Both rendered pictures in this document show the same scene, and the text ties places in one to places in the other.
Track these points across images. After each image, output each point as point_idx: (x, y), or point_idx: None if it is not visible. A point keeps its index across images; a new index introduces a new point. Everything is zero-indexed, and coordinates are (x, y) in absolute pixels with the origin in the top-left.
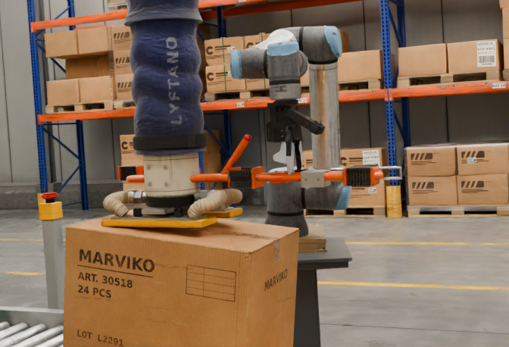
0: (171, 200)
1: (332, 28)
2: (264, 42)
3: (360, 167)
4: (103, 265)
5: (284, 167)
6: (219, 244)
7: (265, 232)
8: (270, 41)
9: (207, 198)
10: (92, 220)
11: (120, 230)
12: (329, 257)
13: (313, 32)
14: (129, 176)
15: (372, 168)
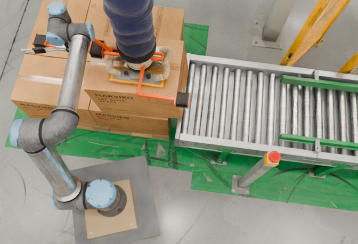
0: None
1: (15, 121)
2: (72, 60)
3: (40, 38)
4: None
5: (101, 199)
6: (111, 40)
7: (97, 72)
8: (68, 66)
9: (115, 41)
10: (180, 57)
11: (157, 43)
12: (81, 170)
13: (33, 119)
14: (162, 53)
15: (35, 33)
